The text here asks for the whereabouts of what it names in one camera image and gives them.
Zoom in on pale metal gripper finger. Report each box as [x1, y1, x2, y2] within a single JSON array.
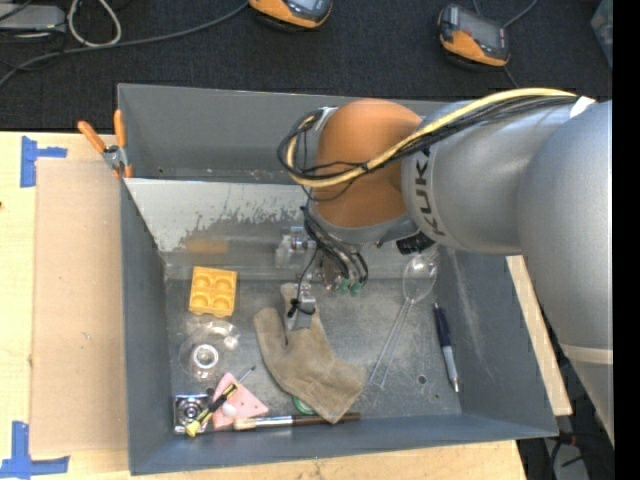
[[285, 282, 319, 333], [273, 225, 317, 270]]

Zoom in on grey work glove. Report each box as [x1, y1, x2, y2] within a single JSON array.
[[252, 282, 369, 425]]

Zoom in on clear plastic spoon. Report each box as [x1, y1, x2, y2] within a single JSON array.
[[368, 252, 441, 390]]

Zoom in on yellow toy building block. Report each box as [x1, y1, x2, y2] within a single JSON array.
[[188, 265, 239, 318]]

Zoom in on clear glass cup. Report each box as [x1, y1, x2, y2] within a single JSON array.
[[177, 315, 242, 383]]

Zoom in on pink wedge sponge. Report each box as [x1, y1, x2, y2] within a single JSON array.
[[209, 371, 270, 430]]

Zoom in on yellow and black screwdriver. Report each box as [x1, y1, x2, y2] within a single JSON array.
[[184, 366, 258, 438]]

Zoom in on blue and white pen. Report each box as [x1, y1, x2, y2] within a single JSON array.
[[432, 301, 461, 394]]

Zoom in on silver square metal part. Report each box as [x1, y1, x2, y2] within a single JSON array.
[[173, 393, 211, 434]]

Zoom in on grey metal bin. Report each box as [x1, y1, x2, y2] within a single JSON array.
[[115, 82, 560, 477]]

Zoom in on brown cardboard board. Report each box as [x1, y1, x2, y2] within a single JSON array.
[[28, 159, 130, 462]]

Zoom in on black cylinder on white bracket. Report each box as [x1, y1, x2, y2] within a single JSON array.
[[395, 231, 437, 257]]

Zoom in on brown handled paintbrush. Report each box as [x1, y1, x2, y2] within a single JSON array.
[[232, 411, 362, 432]]

